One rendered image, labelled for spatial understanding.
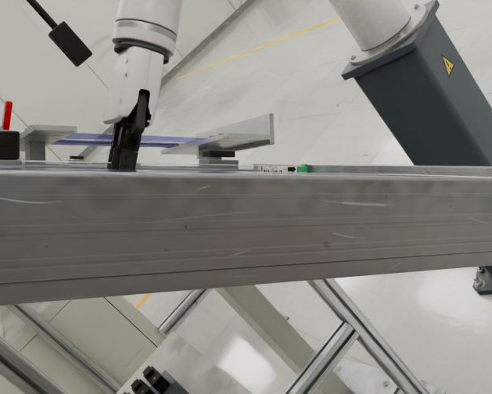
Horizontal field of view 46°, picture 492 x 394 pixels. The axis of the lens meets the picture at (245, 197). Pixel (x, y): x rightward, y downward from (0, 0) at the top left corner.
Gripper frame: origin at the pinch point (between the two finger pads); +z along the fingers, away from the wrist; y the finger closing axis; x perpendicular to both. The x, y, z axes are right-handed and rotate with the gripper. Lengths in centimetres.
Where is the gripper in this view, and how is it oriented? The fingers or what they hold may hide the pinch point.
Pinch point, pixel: (121, 164)
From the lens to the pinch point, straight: 79.7
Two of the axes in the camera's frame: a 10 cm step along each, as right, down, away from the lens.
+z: -1.8, 9.8, -0.3
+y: 4.5, 0.6, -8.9
